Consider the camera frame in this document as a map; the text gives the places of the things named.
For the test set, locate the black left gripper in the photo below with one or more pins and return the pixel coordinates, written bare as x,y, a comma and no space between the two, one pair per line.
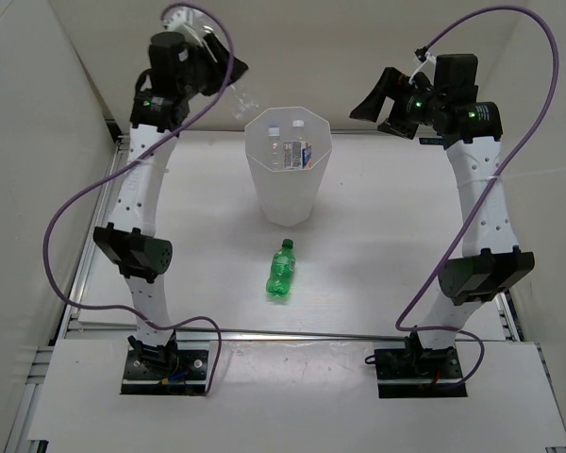
217,69

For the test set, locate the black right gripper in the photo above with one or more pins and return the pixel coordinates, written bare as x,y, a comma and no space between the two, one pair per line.
393,85

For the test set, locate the clear bottle blue label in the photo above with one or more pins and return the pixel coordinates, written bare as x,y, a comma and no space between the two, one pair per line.
241,100

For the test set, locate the clear bottle white barcode label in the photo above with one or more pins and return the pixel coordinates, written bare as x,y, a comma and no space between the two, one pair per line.
297,151

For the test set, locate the clear unlabelled plastic bottle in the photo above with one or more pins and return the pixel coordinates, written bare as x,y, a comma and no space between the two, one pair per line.
275,149

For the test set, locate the green plastic soda bottle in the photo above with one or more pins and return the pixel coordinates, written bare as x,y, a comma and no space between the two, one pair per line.
282,269

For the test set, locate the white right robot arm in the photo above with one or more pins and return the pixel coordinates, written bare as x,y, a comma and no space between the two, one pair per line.
491,259

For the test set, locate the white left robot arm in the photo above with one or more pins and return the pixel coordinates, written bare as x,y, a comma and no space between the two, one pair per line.
179,70

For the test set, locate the white octagonal plastic bin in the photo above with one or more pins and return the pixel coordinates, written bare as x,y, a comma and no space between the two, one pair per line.
286,197

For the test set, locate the white zip tie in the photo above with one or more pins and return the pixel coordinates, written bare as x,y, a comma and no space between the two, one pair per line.
426,68

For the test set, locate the white foam board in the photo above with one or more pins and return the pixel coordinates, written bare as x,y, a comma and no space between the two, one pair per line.
277,397

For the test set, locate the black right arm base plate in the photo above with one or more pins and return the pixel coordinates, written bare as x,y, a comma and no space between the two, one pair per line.
410,372

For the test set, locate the aluminium table edge rail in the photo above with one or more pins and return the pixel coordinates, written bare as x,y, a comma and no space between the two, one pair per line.
203,335

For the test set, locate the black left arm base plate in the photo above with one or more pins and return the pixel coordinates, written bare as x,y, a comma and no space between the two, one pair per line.
164,370

